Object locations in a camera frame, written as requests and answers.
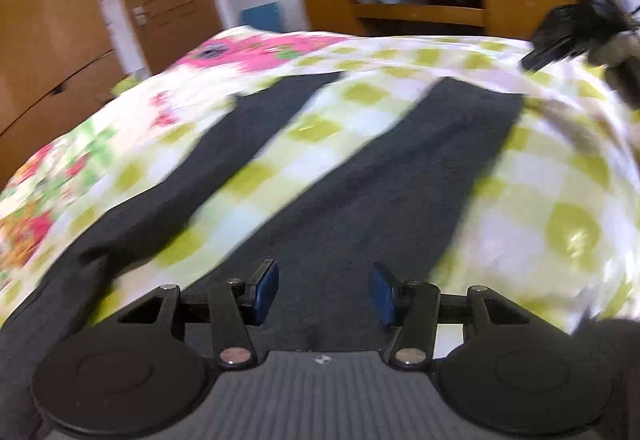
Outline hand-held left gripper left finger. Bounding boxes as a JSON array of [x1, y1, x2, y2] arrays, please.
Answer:
[[116, 259, 280, 369]]

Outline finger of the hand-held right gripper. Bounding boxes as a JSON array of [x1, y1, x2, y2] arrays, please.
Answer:
[[521, 4, 591, 72]]

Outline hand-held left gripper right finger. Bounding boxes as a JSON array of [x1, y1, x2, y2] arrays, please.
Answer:
[[369, 262, 532, 371]]

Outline dark grey pants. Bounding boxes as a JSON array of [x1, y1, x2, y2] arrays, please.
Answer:
[[0, 73, 640, 440]]

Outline wooden cabinet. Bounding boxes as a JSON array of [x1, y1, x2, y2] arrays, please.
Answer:
[[295, 0, 583, 41]]

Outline green checked plastic sheet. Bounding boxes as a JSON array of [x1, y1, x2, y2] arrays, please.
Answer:
[[0, 34, 640, 336]]

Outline floral printed quilt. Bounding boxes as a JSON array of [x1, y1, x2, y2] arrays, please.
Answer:
[[0, 25, 351, 291]]

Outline blue foam mat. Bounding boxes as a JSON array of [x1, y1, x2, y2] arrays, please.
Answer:
[[241, 3, 283, 32]]

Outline wooden wardrobe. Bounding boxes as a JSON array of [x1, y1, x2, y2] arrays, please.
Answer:
[[0, 0, 126, 186]]

